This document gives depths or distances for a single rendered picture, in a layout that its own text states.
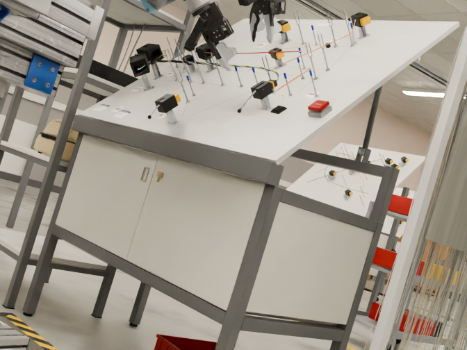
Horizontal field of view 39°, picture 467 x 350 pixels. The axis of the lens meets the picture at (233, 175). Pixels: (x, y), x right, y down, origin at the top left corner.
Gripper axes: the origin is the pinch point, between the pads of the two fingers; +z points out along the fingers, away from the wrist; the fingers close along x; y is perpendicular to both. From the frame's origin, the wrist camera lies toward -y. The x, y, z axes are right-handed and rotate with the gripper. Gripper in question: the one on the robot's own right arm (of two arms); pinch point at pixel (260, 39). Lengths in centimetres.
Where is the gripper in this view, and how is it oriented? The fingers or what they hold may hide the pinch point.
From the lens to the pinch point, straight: 222.4
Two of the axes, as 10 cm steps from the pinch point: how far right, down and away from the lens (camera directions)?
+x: -6.2, -2.1, 7.6
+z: -0.5, 9.7, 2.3
